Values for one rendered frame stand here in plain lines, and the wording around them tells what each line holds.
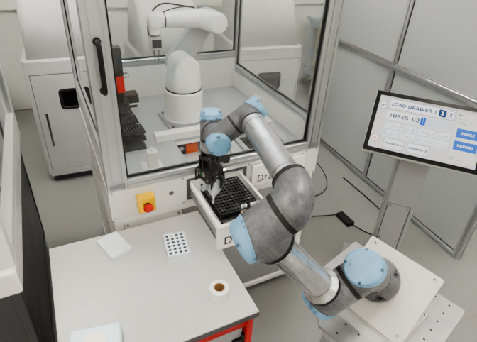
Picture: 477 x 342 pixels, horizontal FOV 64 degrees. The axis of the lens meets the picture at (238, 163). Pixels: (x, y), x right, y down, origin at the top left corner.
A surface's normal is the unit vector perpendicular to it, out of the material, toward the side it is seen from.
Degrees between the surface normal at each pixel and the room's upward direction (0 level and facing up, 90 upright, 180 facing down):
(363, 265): 35
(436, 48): 90
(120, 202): 90
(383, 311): 42
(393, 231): 90
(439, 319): 0
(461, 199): 90
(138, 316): 0
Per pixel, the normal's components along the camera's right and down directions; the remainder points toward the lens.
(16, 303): 0.44, 0.50
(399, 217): -0.39, 0.48
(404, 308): -0.47, -0.41
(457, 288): 0.05, -0.85
